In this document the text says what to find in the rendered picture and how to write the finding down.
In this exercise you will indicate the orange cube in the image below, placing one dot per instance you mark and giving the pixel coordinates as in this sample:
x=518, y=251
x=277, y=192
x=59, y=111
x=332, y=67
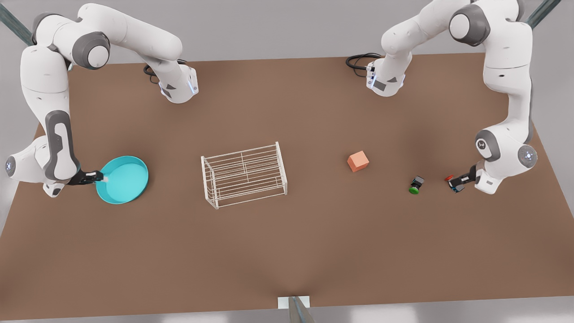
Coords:
x=358, y=161

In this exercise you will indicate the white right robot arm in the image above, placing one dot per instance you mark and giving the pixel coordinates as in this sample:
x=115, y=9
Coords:
x=49, y=89

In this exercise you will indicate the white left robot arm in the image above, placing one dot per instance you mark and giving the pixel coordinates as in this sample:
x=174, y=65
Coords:
x=506, y=67

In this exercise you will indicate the green button switch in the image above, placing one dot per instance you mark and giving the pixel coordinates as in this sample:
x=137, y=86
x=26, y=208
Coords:
x=416, y=185

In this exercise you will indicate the turquoise plate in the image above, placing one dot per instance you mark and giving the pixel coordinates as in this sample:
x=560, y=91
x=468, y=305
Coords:
x=122, y=179

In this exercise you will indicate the silver frame post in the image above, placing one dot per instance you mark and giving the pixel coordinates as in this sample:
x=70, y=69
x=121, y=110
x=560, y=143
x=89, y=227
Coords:
x=541, y=11
x=297, y=310
x=15, y=24

